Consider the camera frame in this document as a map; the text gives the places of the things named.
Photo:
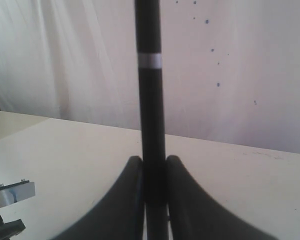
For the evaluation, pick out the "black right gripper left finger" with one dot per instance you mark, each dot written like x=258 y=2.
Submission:
x=119 y=215

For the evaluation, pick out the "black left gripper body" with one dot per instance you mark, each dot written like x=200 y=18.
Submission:
x=10 y=229

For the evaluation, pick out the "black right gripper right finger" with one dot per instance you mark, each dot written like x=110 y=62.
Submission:
x=195 y=215

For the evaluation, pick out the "black paintbrush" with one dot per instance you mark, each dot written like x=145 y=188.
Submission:
x=150 y=81

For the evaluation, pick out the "white backdrop cloth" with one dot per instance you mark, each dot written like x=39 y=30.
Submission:
x=231 y=68

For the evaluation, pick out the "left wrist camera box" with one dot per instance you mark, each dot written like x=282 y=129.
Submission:
x=17 y=192

